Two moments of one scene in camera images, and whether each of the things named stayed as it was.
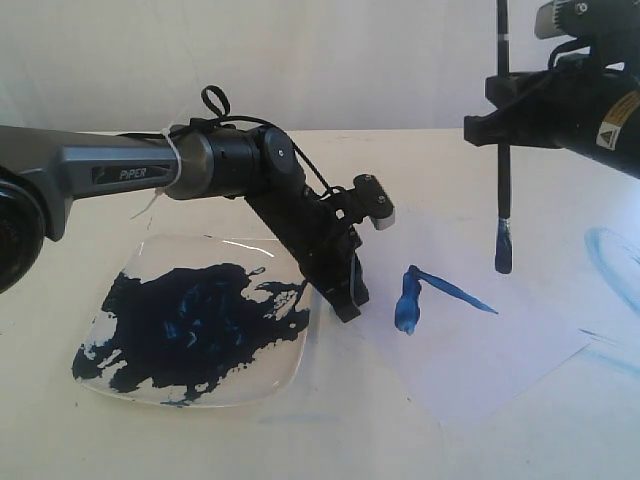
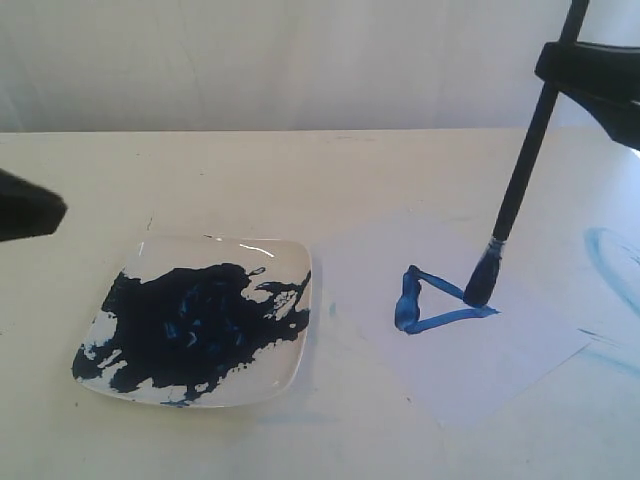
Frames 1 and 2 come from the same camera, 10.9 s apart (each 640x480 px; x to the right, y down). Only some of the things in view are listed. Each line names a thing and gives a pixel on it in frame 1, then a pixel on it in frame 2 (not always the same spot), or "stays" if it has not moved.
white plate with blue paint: [204, 321] stays
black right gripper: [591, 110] to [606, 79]
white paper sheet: [449, 333] stays
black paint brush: [503, 241] to [482, 278]
